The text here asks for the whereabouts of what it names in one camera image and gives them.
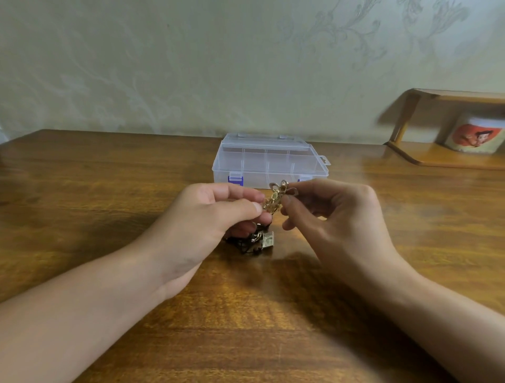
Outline person's left hand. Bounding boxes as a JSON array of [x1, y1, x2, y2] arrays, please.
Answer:
[[130, 183, 274, 301]]

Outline person's right hand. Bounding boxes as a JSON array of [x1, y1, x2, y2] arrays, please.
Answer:
[[279, 178, 415, 291]]

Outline clear plastic organizer box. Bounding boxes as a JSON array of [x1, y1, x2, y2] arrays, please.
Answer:
[[212, 133, 331, 189]]

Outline person's left forearm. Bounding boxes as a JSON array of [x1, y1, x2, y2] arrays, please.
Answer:
[[0, 243, 183, 383]]

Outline person's right forearm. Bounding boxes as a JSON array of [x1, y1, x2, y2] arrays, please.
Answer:
[[363, 260, 505, 383]]

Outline wooden shelf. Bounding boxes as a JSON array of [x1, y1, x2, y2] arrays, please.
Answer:
[[384, 87, 505, 170]]

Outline white printed mug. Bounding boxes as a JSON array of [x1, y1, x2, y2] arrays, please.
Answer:
[[442, 114, 505, 155]]

